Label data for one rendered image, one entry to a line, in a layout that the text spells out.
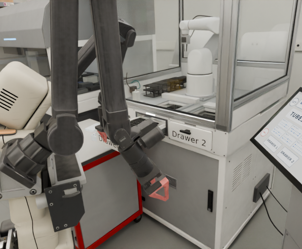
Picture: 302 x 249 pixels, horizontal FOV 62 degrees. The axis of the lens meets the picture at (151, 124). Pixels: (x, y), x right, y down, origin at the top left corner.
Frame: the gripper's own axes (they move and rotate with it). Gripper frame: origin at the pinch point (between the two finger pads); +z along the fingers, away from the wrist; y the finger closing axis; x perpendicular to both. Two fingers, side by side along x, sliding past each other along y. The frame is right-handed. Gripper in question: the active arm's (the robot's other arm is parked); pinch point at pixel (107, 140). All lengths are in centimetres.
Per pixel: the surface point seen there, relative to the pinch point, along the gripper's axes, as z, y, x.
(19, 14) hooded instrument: -70, 18, 131
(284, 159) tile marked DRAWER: -10, 18, -85
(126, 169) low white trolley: 36.1, 21.5, 14.2
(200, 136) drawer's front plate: 1, 36, -36
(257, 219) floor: 92, 94, -54
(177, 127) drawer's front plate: -0.3, 36.1, -20.8
